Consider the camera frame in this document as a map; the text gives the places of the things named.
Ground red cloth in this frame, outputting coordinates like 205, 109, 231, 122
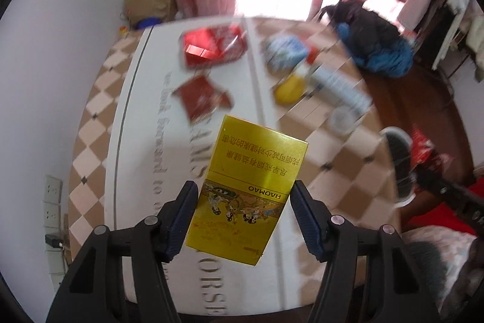
407, 200, 484, 235

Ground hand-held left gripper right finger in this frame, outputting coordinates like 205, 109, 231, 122
289, 180, 441, 323

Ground black plug adapter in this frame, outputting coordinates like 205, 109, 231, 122
45, 234, 66, 249

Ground white printed table runner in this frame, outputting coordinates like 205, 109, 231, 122
103, 17, 326, 316

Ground brown paper bag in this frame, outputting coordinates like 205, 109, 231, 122
124, 0, 178, 25

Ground yellow plastic object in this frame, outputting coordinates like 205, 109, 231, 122
274, 73, 309, 105

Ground blue garment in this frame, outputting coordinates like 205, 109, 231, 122
336, 22, 415, 77

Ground clear plastic cup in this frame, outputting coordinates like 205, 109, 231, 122
329, 107, 360, 134

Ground red metal tray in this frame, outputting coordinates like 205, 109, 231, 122
178, 24, 249, 71

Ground white and blue carton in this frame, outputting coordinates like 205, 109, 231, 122
310, 65, 373, 112

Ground black and white fan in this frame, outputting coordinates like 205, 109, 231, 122
380, 126, 417, 209

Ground blue bowl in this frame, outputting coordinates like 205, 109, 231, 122
136, 17, 162, 31

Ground gold cigarette box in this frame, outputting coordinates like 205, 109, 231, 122
185, 114, 310, 266

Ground flattened red paper packet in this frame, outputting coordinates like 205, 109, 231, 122
172, 75, 234, 127

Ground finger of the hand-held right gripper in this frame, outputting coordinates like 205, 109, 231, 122
414, 157, 484, 230

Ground white wall socket strip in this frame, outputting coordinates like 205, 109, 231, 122
41, 175, 63, 276

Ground grey patterned cushion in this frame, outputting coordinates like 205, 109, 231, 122
401, 225, 482, 323

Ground red snack wrapper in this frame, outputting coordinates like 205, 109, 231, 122
410, 124, 449, 169

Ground blue and white packet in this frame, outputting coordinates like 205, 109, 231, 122
263, 35, 309, 70

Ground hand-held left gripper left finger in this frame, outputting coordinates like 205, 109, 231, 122
45, 180, 199, 323

